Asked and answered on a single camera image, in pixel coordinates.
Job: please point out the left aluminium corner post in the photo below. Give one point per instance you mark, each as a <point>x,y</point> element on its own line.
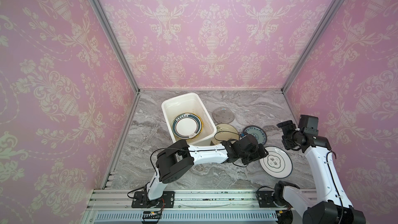
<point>107,28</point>

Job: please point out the white plastic bin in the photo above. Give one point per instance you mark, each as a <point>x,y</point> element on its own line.
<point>189,103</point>

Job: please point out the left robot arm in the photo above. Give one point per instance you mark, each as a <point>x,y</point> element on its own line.
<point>176,160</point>

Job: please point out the white plate green red rim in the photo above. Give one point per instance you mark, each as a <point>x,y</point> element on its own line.
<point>187,126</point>

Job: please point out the small blue patterned plate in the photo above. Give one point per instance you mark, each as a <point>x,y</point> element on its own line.
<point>257,132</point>

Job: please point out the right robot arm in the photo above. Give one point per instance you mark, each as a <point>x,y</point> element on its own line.
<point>333,205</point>

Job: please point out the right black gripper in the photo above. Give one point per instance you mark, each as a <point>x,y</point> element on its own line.
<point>286,129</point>

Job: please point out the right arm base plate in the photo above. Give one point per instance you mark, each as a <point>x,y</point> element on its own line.
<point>266,199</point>

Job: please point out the aluminium corner post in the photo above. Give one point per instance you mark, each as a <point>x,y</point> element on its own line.
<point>320,29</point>
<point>107,28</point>

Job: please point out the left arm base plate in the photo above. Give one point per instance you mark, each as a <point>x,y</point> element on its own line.
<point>140,200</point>

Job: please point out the clear glass plate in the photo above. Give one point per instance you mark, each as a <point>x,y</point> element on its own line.
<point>223,115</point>

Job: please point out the white plate blue rim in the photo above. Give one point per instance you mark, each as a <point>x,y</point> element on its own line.
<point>277,163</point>

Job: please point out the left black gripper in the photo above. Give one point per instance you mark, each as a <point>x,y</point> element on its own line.
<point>258,154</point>

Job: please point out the cream willow pattern plate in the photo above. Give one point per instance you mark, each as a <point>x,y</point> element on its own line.
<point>225,132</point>

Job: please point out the right aluminium corner post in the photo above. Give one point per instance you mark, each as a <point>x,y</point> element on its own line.
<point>320,29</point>

